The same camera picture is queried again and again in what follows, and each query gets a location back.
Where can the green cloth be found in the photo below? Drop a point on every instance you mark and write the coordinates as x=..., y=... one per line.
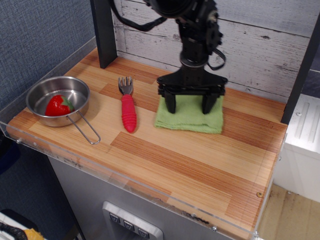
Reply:
x=188, y=115

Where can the clear acrylic table guard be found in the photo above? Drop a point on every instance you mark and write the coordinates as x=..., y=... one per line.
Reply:
x=173, y=177

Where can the red handled fork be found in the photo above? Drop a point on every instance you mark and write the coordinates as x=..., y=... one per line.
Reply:
x=128, y=111

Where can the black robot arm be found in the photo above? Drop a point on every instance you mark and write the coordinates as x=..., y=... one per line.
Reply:
x=200, y=36

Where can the steel pan with handle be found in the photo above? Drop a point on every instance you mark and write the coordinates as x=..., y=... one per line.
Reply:
x=72, y=88

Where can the yellow object bottom left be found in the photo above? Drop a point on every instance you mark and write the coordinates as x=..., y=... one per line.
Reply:
x=32, y=234

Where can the white box on right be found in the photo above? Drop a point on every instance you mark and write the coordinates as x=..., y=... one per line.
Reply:
x=298, y=168

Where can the dark left frame post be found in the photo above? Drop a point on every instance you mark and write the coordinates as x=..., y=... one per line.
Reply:
x=104, y=32

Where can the red toy strawberry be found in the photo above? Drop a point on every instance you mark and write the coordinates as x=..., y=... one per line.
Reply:
x=59, y=105

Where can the grey cabinet with dispenser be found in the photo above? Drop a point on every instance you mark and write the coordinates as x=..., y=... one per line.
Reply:
x=111, y=206

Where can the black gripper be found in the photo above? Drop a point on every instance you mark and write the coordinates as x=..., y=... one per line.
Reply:
x=191, y=81

